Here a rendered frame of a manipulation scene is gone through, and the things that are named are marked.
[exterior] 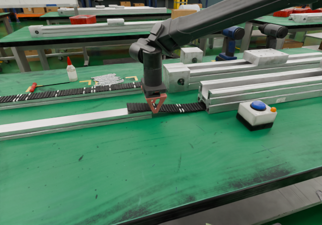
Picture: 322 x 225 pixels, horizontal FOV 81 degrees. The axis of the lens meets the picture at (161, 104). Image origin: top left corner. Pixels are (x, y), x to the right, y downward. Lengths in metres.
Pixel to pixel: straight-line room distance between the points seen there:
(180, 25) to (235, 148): 0.37
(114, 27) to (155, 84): 1.56
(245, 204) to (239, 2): 0.95
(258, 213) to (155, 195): 0.79
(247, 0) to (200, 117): 0.37
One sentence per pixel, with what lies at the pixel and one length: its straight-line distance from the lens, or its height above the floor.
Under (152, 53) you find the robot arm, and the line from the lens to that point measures 0.54.
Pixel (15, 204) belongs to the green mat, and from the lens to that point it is 0.53.
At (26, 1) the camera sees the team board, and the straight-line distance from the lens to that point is 3.48.
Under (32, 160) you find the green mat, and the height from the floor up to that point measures 0.78.
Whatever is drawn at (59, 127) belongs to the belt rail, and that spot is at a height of 0.79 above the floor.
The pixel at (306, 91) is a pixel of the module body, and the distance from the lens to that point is 0.95.
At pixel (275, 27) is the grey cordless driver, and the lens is 1.21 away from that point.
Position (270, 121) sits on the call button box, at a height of 0.81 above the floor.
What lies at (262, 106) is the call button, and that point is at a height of 0.85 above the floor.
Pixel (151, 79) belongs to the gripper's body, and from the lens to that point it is 0.57.
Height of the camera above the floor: 1.16
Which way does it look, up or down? 31 degrees down
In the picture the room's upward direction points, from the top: straight up
